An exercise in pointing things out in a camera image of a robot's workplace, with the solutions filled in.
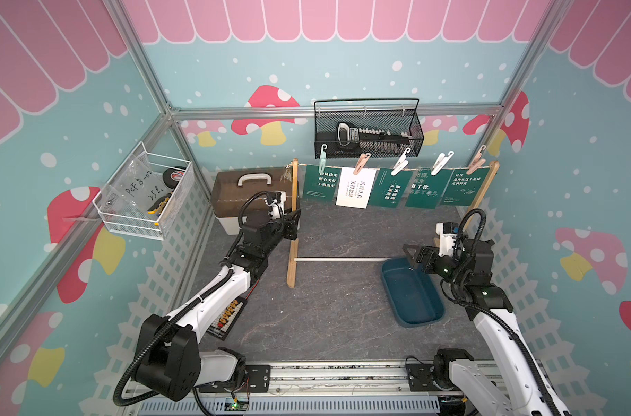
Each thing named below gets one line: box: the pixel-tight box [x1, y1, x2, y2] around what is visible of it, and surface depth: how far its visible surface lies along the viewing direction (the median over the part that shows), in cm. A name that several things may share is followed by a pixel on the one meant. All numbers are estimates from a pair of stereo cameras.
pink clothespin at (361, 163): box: [352, 152, 372, 176], surface depth 68 cm
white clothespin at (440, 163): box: [430, 150, 455, 176], surface depth 68 cm
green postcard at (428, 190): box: [404, 168, 455, 210], surface depth 74 cm
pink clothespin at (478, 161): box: [466, 144, 487, 176], surface depth 67 cm
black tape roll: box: [162, 168, 186, 189], surface depth 82 cm
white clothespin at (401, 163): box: [390, 147, 412, 176], surface depth 68 cm
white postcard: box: [335, 167, 378, 209], surface depth 74 cm
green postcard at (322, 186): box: [302, 164, 342, 203], surface depth 74 cm
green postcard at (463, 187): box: [440, 167, 490, 207], surface depth 73 cm
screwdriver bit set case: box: [208, 296, 248, 341], surface depth 86 cm
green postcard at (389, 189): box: [368, 168, 414, 208], surface depth 74 cm
